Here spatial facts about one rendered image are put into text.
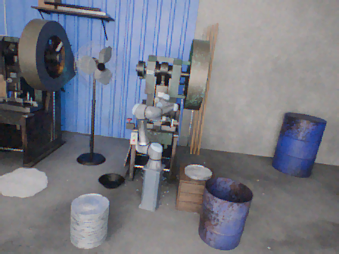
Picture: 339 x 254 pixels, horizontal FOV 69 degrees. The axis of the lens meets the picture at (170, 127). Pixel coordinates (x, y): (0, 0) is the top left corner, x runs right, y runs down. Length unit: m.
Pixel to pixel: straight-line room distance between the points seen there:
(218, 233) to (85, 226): 1.07
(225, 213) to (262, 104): 2.71
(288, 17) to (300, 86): 1.12
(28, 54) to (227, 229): 2.57
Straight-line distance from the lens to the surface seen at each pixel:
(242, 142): 4.60
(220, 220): 2.21
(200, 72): 2.65
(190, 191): 2.60
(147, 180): 2.51
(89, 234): 2.18
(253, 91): 4.42
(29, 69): 3.09
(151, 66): 2.92
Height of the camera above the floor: 1.53
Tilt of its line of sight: 16 degrees down
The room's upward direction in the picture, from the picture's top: 7 degrees clockwise
